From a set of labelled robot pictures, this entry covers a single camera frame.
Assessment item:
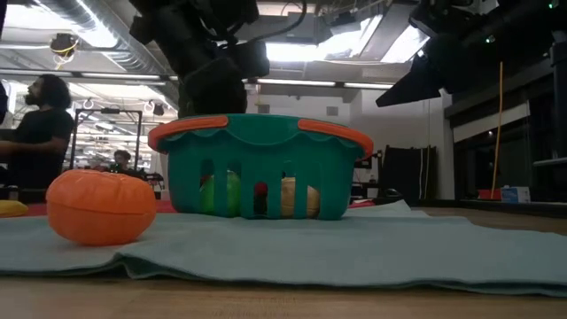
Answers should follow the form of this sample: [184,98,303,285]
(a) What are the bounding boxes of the person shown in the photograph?
[105,149,134,175]
[0,74,75,191]

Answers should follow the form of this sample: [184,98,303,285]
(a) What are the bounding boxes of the black aluminium table frame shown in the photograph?
[409,198,567,219]

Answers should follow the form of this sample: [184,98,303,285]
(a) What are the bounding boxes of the teal plastic toy basket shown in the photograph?
[157,113,368,222]

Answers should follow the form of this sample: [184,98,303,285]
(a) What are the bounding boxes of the long ceiling light strip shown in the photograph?
[0,68,395,92]

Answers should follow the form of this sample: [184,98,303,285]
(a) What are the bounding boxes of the orange toy fruit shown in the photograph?
[45,169,158,247]

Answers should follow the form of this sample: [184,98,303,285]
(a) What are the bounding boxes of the black ceiling cable reel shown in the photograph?
[48,32,82,71]

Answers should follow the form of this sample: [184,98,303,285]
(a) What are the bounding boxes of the green toy pear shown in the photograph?
[199,170,244,217]

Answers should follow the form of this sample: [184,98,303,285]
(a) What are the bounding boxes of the black metal frame stand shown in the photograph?
[69,108,144,173]

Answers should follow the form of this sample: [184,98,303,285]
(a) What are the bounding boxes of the silver round ceiling duct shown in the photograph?
[26,0,178,103]

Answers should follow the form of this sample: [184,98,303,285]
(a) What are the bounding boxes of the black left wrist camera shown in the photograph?
[229,39,270,80]

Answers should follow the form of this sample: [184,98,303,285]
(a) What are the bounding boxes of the yellow hanging cable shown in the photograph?
[490,60,505,200]

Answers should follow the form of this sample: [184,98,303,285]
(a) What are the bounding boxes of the yellow toy banana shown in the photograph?
[0,199,29,219]

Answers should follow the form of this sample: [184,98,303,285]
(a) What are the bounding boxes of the light teal cloth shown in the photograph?
[0,198,567,298]

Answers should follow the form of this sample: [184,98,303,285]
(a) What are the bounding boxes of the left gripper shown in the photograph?
[145,8,248,118]

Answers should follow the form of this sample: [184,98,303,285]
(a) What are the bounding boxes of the brown toy potato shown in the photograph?
[280,175,322,219]

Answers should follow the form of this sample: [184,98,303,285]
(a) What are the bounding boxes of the orange basket handle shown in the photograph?
[297,118,375,161]
[148,114,230,152]

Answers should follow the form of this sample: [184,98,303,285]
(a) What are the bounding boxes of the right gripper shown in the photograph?
[375,8,567,108]

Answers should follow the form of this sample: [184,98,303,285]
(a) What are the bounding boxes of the blue and white box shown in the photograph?
[500,185,532,204]

